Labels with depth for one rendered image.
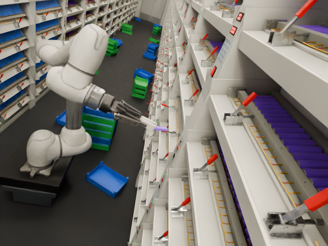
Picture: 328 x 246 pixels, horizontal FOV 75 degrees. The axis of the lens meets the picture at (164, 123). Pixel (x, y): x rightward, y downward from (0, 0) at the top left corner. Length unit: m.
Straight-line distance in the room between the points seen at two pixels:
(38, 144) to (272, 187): 1.34
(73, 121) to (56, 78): 0.70
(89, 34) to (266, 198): 0.71
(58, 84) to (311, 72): 0.75
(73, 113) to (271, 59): 1.26
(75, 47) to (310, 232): 0.79
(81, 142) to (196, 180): 1.09
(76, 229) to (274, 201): 1.51
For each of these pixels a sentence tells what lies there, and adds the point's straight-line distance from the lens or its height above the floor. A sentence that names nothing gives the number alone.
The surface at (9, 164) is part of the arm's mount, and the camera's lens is 1.74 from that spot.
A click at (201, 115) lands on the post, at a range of 0.70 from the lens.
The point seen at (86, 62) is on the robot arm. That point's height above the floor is 1.23.
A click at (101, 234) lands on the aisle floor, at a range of 1.74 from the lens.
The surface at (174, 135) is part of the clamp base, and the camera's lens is 1.06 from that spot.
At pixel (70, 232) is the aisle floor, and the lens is 1.74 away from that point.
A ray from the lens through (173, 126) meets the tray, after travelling 1.15.
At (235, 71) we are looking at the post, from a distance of 0.66.
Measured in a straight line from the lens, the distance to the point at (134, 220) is 1.61.
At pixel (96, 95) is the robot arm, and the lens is 0.84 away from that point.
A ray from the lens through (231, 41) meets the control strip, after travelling 0.66.
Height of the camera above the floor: 1.53
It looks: 31 degrees down
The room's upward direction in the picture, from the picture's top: 22 degrees clockwise
